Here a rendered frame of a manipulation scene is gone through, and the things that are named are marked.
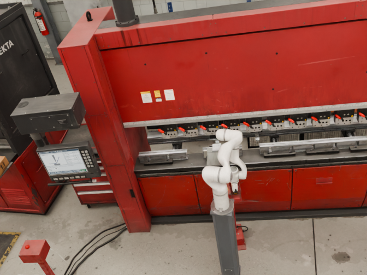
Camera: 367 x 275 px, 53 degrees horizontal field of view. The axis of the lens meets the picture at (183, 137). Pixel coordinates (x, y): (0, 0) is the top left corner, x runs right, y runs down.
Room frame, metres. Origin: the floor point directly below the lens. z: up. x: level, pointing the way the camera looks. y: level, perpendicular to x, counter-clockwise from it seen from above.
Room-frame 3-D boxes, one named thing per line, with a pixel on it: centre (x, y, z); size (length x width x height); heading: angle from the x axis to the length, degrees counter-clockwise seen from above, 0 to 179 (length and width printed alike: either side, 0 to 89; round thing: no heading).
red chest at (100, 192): (3.42, 1.11, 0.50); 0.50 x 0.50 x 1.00; 79
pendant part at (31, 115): (2.58, 1.02, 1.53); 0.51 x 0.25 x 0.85; 81
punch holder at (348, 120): (2.57, -1.45, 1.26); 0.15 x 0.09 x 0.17; 79
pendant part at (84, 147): (2.48, 0.98, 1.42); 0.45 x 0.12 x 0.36; 81
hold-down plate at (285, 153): (2.63, -0.88, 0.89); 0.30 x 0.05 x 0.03; 79
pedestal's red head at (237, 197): (2.41, -0.33, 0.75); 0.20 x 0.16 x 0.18; 86
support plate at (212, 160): (2.65, -0.27, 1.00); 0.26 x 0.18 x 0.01; 169
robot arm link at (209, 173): (2.04, -0.17, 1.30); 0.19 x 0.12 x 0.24; 63
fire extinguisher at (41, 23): (7.80, 2.45, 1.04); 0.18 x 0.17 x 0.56; 71
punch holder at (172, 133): (2.88, 0.12, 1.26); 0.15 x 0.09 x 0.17; 79
